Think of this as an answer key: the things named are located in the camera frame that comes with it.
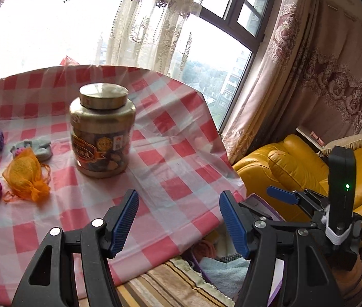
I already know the orange mesh pouch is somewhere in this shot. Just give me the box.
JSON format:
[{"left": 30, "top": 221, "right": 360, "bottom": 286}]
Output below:
[{"left": 3, "top": 148, "right": 50, "bottom": 203}]

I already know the grey pig plush sock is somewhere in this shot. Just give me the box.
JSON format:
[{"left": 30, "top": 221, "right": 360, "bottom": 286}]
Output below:
[{"left": 10, "top": 137, "right": 52, "bottom": 163}]

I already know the salmon pink cloth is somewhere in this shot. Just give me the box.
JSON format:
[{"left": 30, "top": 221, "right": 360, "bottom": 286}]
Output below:
[{"left": 191, "top": 240, "right": 217, "bottom": 263}]

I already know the person right hand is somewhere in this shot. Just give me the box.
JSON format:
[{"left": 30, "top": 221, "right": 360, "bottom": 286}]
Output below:
[{"left": 332, "top": 256, "right": 362, "bottom": 306}]

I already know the white purple storage box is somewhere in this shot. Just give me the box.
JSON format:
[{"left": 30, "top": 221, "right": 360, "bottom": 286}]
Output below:
[{"left": 182, "top": 194, "right": 284, "bottom": 306}]

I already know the yellow leather armchair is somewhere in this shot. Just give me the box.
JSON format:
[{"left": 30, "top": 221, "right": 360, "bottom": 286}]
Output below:
[{"left": 233, "top": 135, "right": 362, "bottom": 222}]

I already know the beige cushion on armchair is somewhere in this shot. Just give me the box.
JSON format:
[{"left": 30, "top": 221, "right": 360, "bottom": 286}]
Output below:
[{"left": 318, "top": 134, "right": 362, "bottom": 157}]

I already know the red white checkered tablecloth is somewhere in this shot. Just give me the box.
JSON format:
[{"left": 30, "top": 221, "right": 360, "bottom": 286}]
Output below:
[{"left": 0, "top": 65, "right": 246, "bottom": 306}]

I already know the pink patterned curtain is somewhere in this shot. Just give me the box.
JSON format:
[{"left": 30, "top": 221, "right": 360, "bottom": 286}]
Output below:
[{"left": 222, "top": 0, "right": 362, "bottom": 163}]

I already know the gold lidded snack jar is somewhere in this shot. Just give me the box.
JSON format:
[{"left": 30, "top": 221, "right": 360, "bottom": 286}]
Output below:
[{"left": 69, "top": 83, "right": 136, "bottom": 178}]

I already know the lace sheer curtain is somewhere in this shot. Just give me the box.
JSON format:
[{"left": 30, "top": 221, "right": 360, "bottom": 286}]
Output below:
[{"left": 0, "top": 0, "right": 203, "bottom": 78}]

